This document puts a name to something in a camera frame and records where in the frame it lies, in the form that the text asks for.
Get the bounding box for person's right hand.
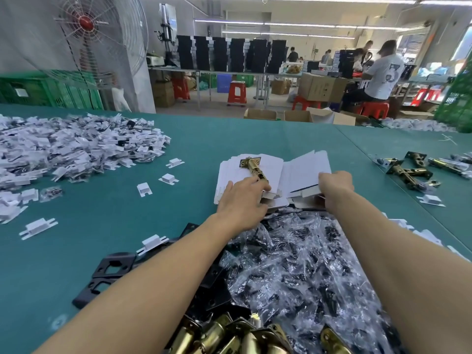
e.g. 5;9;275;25
317;170;355;215

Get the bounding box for person's left hand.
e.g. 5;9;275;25
217;176;273;233

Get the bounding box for white folding carton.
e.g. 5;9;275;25
280;150;332;210

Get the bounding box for brass door latch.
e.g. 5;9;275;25
239;156;271;189

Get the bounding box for person's left forearm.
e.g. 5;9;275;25
32;213;237;354

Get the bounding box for person's right forearm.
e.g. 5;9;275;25
331;191;472;354

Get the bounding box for stack of white flat cartons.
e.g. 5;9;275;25
213;154;285;208

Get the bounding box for open cardboard box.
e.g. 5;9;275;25
243;108;278;121
283;106;357;126

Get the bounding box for pile of clear screw bags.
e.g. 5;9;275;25
218;211;408;354

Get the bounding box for scattered group of brass latches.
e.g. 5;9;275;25
372;150;472;193

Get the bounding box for large brown cardboard box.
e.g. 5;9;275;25
297;72;349;104

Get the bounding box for small brown cardboard box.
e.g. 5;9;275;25
271;79;292;96

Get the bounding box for distant heap of white boxes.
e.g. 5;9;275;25
381;117;458;133

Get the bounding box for row of white boxes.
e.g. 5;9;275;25
382;212;472;263

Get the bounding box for heap of brass latches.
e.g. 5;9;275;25
162;312;356;354

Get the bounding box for long grey work table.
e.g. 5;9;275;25
147;66;304;111

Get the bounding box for ceiling light tube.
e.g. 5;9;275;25
194;19;395;30
222;30;355;40

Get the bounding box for green mesh plastic crate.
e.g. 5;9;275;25
433;57;472;134

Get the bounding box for stacks of black boxes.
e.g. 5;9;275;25
176;34;289;75

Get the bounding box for pile of black strike plates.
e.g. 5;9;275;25
72;222;255;330

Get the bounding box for clear screw bag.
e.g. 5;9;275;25
39;186;63;203

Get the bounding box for large industrial fan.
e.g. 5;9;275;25
22;0;149;89

